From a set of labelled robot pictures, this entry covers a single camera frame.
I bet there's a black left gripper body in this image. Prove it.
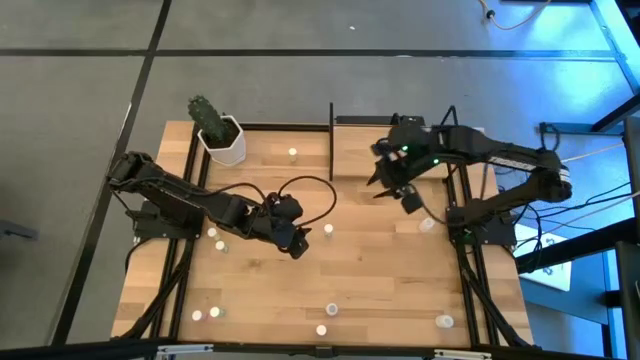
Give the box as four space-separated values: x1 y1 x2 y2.
258 194 305 245

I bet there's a beige power cable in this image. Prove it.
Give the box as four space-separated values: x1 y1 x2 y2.
562 141 626 164

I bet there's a black desk beam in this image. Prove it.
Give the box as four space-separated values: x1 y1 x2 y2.
514 217 640 275

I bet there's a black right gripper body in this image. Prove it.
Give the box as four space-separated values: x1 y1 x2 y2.
372 124 449 192

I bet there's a black floor cable bundle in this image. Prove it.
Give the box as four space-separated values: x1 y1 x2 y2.
499 162 640 274

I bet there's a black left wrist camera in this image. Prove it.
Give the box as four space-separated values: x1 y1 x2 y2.
285 228 311 261

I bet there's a green cactus plant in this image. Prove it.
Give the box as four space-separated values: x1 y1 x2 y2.
187 94 234 144

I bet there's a black left camera cable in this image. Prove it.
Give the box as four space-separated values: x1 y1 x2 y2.
277 174 338 229

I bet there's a blue-lit metal table frame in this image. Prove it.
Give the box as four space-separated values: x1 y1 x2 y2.
538 0 640 136

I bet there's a black shelf side panel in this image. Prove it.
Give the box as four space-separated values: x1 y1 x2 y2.
328 102 336 182

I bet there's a black camera cable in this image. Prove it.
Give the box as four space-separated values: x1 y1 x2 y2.
417 197 449 225
277 174 338 229

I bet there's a silver metal bracket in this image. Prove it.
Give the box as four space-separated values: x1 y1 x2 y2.
156 343 215 357
432 348 493 360

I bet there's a white printed sheet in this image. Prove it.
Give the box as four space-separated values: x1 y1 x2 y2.
514 223 573 293

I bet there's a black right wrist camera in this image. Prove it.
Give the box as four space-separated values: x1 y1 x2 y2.
401 192 424 216

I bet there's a black right camera cable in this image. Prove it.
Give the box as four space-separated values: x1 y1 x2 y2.
417 197 449 225

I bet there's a beige cable with black plug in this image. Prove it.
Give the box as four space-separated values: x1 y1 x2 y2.
477 0 554 32

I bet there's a black left forearm cable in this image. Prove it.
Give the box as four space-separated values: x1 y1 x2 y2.
192 182 271 206

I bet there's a white hexagonal plant pot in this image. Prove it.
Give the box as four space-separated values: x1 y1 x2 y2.
197 114 248 167

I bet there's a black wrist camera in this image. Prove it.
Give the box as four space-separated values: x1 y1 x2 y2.
285 228 311 261
401 192 424 216

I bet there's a black aluminium table frame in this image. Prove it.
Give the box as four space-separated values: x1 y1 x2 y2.
0 119 640 360

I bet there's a wooden shelf board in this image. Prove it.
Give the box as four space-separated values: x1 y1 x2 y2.
332 125 450 180

